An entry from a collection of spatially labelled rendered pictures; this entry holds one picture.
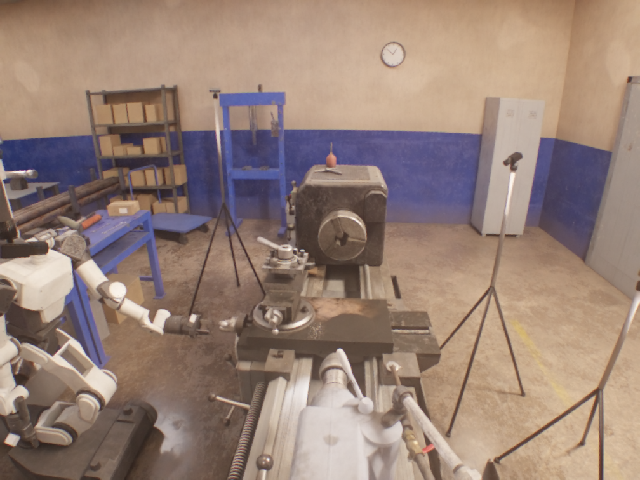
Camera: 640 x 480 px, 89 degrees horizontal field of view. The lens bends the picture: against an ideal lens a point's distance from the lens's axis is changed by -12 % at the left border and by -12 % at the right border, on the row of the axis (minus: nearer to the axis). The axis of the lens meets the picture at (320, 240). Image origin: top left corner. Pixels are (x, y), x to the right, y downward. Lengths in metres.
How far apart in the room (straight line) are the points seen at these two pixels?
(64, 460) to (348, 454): 1.77
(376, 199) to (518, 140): 3.48
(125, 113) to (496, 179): 5.14
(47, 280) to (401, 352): 1.41
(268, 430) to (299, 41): 4.83
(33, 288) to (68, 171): 5.45
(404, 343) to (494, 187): 3.94
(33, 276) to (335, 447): 1.29
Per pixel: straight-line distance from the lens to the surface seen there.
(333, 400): 0.89
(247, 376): 1.55
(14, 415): 1.99
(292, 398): 1.34
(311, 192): 2.05
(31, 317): 1.77
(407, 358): 1.46
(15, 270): 1.70
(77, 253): 1.86
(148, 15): 6.08
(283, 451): 1.20
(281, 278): 1.56
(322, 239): 1.91
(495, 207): 5.34
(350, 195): 2.05
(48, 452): 2.41
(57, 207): 4.71
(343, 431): 0.82
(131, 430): 2.28
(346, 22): 5.36
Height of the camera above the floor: 1.79
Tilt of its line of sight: 22 degrees down
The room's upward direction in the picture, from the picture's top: straight up
